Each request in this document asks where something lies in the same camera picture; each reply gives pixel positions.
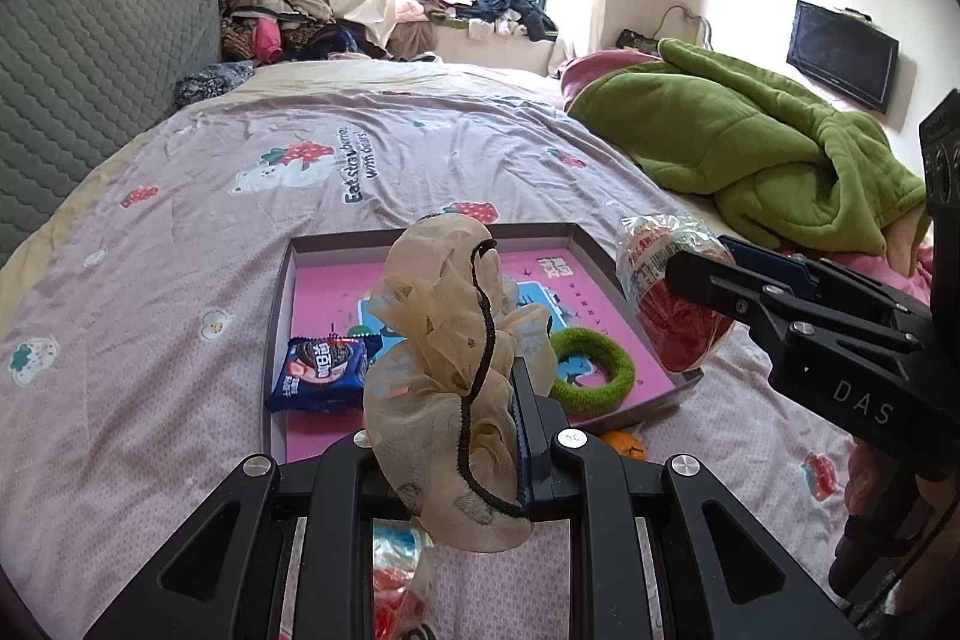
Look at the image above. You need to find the red apple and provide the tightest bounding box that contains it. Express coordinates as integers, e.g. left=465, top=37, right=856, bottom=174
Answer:
left=617, top=214, right=734, bottom=374

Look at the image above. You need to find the beige chiffon scrunchie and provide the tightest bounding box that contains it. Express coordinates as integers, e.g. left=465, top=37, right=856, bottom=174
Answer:
left=363, top=213, right=556, bottom=552

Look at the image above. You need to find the blue white snack packet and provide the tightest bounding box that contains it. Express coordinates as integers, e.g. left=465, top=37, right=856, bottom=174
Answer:
left=371, top=520, right=436, bottom=640

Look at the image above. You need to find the green fleece blanket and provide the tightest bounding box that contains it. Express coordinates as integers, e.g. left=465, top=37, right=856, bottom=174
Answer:
left=569, top=39, right=931, bottom=259

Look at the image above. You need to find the blue oreo cookie packet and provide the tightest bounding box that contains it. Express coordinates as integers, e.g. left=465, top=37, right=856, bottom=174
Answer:
left=265, top=333, right=382, bottom=413

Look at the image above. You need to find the pink strawberry bed sheet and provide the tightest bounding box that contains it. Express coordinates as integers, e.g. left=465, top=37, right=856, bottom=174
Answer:
left=0, top=60, right=864, bottom=640

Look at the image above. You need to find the shallow purple cardboard box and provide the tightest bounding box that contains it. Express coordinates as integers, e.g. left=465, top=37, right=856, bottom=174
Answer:
left=263, top=221, right=705, bottom=467

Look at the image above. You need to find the pink pillow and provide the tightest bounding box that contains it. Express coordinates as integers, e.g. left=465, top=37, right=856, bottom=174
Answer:
left=560, top=49, right=659, bottom=110

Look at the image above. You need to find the clothes pile on windowsill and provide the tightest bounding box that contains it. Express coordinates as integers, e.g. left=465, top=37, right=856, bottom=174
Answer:
left=397, top=0, right=558, bottom=42

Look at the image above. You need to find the clothes pile beside headboard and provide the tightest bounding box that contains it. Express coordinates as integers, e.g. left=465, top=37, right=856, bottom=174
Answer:
left=220, top=0, right=389, bottom=67

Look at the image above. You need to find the grey quilted headboard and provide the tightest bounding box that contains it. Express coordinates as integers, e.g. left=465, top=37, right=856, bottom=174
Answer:
left=0, top=0, right=221, bottom=255

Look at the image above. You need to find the green fuzzy hair ring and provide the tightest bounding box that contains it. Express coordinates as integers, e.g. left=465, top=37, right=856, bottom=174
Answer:
left=547, top=326, right=638, bottom=419

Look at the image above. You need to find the black wall television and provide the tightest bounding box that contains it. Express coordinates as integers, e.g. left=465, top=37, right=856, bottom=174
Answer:
left=786, top=0, right=900, bottom=113

